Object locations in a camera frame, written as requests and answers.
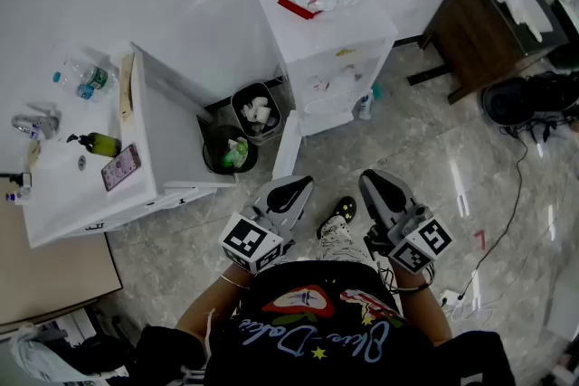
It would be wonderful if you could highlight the thin wrist bracelet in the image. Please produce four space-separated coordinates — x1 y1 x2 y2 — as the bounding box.
393 278 432 294
219 272 252 291

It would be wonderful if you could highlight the person's right forearm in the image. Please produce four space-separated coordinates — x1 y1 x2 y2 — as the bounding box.
392 266 454 347

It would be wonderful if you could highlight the person's left forearm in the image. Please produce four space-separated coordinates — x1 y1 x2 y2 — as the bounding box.
175 260 252 336

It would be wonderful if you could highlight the dark brown wooden side cabinet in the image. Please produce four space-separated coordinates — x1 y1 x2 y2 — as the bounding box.
405 0 572 106

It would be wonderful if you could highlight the clear plastic water bottle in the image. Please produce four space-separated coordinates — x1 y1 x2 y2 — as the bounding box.
52 57 120 103

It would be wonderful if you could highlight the black round trash bin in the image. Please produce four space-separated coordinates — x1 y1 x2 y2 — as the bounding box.
201 124 260 176

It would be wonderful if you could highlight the black cable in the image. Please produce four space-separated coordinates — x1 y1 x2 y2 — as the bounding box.
457 121 579 300

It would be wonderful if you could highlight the beige desk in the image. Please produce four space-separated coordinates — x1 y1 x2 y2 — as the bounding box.
0 193 124 327

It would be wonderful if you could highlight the blue white spray bottle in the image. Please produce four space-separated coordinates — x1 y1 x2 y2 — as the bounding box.
358 80 385 122

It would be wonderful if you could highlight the black round device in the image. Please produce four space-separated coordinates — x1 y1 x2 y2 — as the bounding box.
480 76 544 127

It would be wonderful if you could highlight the person's patterned trouser leg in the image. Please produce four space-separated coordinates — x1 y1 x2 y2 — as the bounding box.
313 214 377 264

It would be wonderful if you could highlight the pink smartphone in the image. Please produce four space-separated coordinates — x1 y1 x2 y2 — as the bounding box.
100 143 142 193

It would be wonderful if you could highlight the chrome faucet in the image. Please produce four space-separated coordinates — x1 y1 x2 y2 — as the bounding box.
11 102 62 141

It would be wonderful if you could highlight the white power adapter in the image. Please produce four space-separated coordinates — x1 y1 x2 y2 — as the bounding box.
440 288 466 309

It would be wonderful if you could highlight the small white pump bottle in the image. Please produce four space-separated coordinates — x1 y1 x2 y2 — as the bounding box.
0 171 33 207

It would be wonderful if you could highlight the grey rectangular trash bin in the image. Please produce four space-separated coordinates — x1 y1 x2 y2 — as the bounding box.
230 80 282 146

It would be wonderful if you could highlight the person's black shoe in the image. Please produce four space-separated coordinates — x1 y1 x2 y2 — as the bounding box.
316 195 358 240

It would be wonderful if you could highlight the white sink cabinet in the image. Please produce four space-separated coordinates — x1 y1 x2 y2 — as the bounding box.
21 40 237 249

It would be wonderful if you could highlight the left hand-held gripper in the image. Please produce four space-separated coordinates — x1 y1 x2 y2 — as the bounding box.
218 174 314 275

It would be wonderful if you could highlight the green soap pump bottle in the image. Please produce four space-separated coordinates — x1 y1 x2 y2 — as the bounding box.
66 131 123 159

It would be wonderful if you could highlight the black bag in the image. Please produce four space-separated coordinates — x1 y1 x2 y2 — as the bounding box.
524 70 579 126

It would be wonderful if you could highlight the black printed t-shirt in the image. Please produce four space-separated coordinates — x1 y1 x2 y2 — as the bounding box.
134 259 517 386

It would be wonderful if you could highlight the wooden board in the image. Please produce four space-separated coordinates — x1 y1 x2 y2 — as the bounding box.
118 52 137 124

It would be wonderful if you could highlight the white water dispenser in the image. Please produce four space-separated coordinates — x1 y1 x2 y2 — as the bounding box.
255 0 399 137

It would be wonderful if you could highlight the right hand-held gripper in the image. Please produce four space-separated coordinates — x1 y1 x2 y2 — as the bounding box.
359 169 453 275

